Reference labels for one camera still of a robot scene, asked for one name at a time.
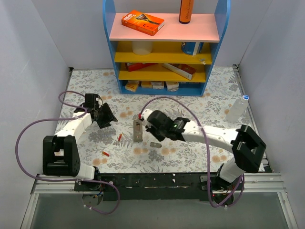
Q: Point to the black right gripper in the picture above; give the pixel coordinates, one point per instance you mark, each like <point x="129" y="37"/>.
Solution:
<point x="147" y="124"/>

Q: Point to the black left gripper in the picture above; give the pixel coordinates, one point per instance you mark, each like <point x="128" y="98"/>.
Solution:
<point x="105" y="117"/>

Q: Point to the grey battery cover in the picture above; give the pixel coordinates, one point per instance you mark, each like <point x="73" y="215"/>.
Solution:
<point x="156" y="145"/>

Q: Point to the grey remote control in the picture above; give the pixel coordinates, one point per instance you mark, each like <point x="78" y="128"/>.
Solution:
<point x="137" y="131"/>

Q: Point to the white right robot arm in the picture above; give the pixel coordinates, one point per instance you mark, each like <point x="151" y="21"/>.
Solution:
<point x="244" y="143"/>

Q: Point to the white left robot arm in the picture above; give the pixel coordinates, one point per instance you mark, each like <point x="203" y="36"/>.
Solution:
<point x="60" y="151"/>

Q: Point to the floral tablecloth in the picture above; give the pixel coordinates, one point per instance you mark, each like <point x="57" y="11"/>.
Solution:
<point x="128" y="156"/>

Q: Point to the yellow soap box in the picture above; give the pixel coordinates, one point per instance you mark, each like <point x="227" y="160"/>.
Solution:
<point x="132" y="86"/>

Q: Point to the white soap box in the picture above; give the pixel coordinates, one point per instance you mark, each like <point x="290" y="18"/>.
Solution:
<point x="172" y="86"/>

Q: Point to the red box left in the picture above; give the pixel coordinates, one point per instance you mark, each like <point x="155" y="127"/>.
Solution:
<point x="134" y="66"/>

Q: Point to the red white long box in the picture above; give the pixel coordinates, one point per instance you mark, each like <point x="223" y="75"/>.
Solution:
<point x="183" y="70"/>

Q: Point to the clear plastic water bottle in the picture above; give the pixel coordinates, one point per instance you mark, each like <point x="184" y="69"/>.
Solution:
<point x="237" y="109"/>

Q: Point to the blue shelf unit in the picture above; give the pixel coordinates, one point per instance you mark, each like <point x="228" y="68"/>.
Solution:
<point x="207" y="28"/>

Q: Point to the white cup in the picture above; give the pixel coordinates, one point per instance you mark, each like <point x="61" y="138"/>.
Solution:
<point x="142" y="47"/>

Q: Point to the blue white can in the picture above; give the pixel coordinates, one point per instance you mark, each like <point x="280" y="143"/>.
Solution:
<point x="191" y="48"/>

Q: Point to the orange razor box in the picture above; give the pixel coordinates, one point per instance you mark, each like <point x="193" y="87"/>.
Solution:
<point x="142" y="22"/>

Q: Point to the orange bottle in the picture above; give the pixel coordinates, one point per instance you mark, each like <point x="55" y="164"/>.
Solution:
<point x="186" y="9"/>

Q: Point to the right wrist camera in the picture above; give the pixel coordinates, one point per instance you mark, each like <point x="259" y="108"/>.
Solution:
<point x="144" y="116"/>

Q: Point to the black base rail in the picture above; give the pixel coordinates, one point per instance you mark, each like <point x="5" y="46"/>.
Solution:
<point x="155" y="186"/>

